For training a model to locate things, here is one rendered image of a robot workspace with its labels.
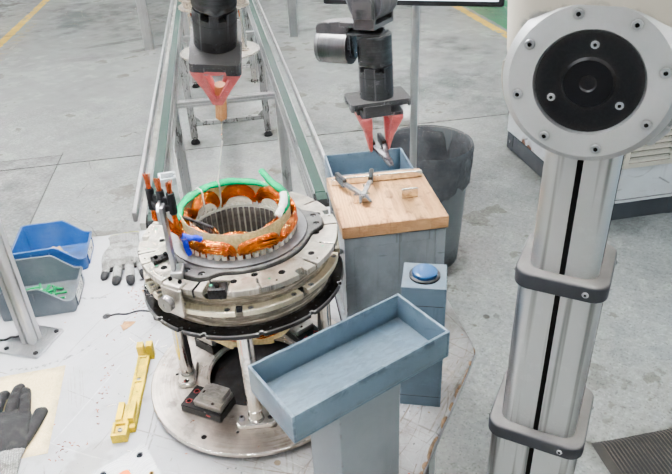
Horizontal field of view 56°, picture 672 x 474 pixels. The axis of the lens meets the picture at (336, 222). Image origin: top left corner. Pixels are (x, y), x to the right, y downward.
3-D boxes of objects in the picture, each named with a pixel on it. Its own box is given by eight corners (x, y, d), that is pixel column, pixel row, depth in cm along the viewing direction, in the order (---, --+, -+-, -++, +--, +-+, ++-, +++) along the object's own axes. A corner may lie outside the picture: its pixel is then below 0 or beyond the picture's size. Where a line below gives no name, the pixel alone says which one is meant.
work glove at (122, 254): (108, 236, 166) (106, 228, 165) (154, 230, 168) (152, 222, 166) (96, 290, 145) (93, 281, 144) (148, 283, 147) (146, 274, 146)
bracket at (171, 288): (174, 304, 96) (168, 276, 93) (193, 311, 94) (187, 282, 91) (165, 311, 94) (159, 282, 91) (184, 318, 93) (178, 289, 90)
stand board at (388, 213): (326, 188, 128) (326, 177, 126) (419, 178, 130) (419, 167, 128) (342, 239, 110) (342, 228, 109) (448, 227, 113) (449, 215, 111)
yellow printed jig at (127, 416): (137, 354, 126) (134, 341, 124) (156, 353, 126) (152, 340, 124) (112, 444, 107) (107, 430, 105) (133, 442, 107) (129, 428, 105)
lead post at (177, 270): (171, 280, 93) (156, 210, 87) (173, 270, 95) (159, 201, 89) (183, 279, 93) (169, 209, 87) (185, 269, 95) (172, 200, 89)
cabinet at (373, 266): (333, 294, 141) (327, 188, 127) (415, 283, 143) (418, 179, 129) (347, 353, 124) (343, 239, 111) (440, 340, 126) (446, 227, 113)
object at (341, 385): (307, 565, 87) (291, 417, 73) (268, 508, 95) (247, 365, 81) (441, 473, 99) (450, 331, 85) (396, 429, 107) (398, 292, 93)
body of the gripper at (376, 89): (344, 103, 110) (341, 61, 107) (401, 95, 112) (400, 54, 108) (351, 116, 105) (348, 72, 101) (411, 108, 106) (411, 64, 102)
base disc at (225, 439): (153, 325, 132) (152, 322, 131) (336, 294, 138) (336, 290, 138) (149, 481, 99) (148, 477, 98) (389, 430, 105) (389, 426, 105)
